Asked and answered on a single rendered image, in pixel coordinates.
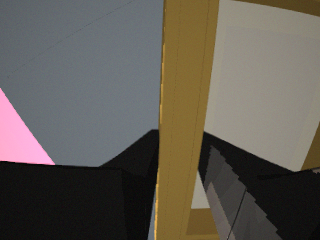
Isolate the grey flat board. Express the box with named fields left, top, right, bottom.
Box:
left=0, top=0, right=164, bottom=167

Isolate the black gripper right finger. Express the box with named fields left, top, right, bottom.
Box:
left=197, top=131, right=320, bottom=240

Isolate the gold picture frame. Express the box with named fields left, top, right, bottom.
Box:
left=155, top=0, right=320, bottom=240

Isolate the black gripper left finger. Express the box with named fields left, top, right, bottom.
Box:
left=0, top=129, right=160, bottom=240

